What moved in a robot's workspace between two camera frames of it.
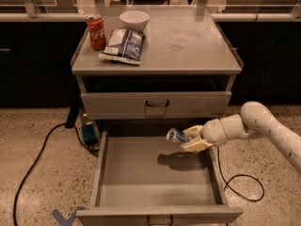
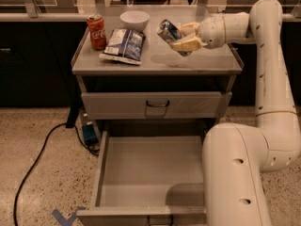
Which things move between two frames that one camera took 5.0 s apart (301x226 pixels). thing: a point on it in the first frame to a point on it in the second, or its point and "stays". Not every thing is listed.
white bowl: x=134 y=20 stays
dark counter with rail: x=37 y=51 stays
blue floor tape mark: x=62 y=220 stays
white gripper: x=213 y=133 to x=212 y=29
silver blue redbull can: x=177 y=137 to x=170 y=34
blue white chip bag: x=124 y=45 stays
